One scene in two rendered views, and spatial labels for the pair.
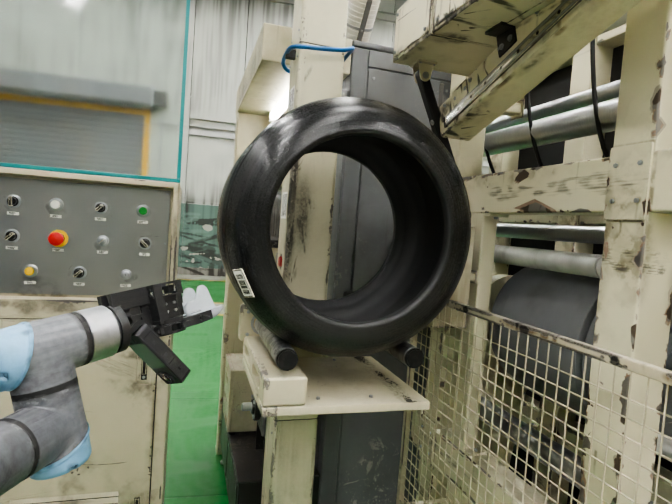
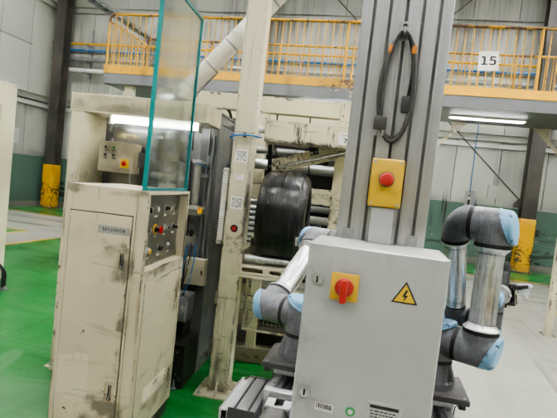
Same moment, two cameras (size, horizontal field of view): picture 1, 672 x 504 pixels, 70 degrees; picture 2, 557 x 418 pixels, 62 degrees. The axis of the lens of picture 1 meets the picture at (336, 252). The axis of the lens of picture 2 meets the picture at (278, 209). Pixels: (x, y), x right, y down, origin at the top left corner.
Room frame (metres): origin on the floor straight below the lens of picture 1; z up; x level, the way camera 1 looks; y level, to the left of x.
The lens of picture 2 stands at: (-0.06, 2.65, 1.36)
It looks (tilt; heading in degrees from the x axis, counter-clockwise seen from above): 3 degrees down; 295
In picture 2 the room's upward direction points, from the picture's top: 6 degrees clockwise
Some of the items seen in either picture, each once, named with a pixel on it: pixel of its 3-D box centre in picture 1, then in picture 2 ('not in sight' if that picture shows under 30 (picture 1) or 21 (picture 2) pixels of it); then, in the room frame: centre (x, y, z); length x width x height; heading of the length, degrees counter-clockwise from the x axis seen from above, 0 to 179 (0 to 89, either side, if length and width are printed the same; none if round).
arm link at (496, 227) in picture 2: not in sight; (485, 288); (-0.07, 0.94, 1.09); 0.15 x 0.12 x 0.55; 167
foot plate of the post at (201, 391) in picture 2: not in sight; (219, 386); (1.40, 0.09, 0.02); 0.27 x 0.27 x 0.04; 17
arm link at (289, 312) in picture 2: not in sight; (300, 313); (0.56, 1.01, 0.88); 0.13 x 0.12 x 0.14; 174
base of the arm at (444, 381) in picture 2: not in sight; (433, 368); (0.06, 0.91, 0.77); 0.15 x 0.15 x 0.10
